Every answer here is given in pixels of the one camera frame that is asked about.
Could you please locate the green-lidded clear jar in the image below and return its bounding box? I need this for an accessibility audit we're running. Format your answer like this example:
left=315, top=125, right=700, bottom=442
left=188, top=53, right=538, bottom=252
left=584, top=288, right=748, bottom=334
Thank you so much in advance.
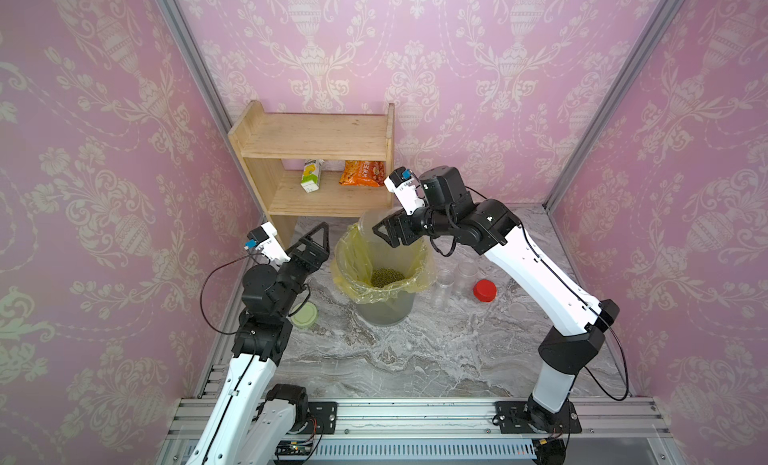
left=358, top=208, right=398, bottom=247

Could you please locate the wooden two-tier shelf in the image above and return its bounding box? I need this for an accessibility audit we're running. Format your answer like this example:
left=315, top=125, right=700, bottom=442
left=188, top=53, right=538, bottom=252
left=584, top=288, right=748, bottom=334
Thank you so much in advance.
left=227, top=100, right=397, bottom=250

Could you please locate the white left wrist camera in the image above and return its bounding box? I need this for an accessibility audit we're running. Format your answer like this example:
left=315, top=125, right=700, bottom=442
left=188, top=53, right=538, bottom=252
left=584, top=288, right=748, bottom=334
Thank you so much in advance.
left=244, top=221, right=289, bottom=266

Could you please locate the small black circuit board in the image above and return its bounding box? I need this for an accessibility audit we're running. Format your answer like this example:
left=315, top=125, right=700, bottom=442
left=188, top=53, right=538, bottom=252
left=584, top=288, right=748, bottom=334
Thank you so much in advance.
left=275, top=441, right=315, bottom=459

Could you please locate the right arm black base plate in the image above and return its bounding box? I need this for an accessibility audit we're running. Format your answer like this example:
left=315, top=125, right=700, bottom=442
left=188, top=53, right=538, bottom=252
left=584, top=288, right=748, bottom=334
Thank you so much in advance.
left=492, top=400, right=582, bottom=435

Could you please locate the aluminium mounting rail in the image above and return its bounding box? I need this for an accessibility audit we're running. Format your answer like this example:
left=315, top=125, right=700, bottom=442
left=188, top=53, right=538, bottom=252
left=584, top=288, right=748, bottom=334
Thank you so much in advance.
left=167, top=396, right=673, bottom=440

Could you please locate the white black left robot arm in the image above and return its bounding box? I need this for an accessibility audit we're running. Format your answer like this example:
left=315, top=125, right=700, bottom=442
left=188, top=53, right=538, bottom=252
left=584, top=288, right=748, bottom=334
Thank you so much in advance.
left=189, top=222, right=330, bottom=464

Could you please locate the mesh trash bin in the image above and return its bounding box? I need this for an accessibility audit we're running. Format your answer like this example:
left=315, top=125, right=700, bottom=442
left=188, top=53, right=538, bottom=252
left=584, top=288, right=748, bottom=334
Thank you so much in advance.
left=352, top=285, right=417, bottom=327

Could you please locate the orange snack bag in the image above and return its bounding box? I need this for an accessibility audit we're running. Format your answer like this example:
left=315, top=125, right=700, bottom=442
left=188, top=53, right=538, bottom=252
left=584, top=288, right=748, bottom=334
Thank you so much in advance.
left=339, top=160, right=387, bottom=188

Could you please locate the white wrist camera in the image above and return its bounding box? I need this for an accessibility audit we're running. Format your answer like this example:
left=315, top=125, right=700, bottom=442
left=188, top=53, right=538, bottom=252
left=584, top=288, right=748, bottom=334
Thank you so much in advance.
left=244, top=221, right=289, bottom=266
left=384, top=167, right=425, bottom=216

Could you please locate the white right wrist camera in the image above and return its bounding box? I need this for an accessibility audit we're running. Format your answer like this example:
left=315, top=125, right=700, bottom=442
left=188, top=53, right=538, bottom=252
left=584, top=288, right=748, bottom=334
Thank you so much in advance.
left=384, top=167, right=425, bottom=216

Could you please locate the green white carton box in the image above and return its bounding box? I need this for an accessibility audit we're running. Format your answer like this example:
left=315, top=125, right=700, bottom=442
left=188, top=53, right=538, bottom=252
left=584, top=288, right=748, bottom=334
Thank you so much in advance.
left=300, top=159, right=324, bottom=193

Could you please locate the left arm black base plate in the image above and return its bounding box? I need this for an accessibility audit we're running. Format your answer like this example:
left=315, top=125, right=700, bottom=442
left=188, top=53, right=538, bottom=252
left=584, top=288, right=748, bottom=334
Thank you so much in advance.
left=288, top=401, right=338, bottom=436

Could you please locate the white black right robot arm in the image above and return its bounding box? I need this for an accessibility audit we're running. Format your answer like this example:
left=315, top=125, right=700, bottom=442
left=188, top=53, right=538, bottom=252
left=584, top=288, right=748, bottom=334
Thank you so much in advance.
left=373, top=166, right=619, bottom=434

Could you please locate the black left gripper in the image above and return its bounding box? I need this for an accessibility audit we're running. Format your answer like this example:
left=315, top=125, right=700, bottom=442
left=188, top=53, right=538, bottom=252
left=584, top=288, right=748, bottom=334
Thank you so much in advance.
left=274, top=223, right=330, bottom=322

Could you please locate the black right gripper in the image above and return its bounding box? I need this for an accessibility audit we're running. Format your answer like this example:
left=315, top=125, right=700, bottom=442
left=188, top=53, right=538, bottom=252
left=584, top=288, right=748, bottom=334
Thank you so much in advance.
left=374, top=200, right=460, bottom=249

